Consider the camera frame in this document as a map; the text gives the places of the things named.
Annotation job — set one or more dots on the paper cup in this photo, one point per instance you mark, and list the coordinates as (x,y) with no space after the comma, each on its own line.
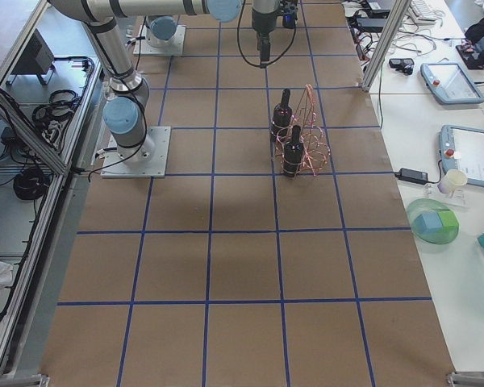
(453,180)

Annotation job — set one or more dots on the black power adapter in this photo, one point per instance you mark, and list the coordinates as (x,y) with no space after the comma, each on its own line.
(412,176)

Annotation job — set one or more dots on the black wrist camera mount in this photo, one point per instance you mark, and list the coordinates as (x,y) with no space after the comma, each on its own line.
(288,12)

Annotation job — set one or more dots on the teach pendant far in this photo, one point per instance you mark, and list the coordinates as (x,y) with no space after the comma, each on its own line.
(450,83)

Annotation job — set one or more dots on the green bowl with blocks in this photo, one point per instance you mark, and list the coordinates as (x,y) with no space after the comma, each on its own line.
(432,221)

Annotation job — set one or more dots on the aluminium frame post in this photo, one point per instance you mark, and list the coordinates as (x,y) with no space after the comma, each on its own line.
(389,31)

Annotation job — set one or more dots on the copper wire wine basket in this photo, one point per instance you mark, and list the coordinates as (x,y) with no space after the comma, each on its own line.
(316,151)

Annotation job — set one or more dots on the teach pendant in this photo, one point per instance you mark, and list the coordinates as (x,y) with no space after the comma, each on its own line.
(450,83)
(462,148)

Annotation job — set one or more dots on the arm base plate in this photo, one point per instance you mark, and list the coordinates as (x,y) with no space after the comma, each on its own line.
(149,161)
(152,46)

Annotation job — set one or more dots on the dark wine bottle in basket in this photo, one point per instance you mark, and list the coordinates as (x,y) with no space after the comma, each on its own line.
(293,152)

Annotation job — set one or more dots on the dark wine bottle carried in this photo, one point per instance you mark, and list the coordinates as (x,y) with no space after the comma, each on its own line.
(264,49)

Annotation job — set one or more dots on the teach pendant near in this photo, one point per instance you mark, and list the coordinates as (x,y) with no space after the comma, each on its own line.
(462,148)

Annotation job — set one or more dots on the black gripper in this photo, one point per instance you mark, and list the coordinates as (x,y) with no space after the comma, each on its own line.
(263,21)

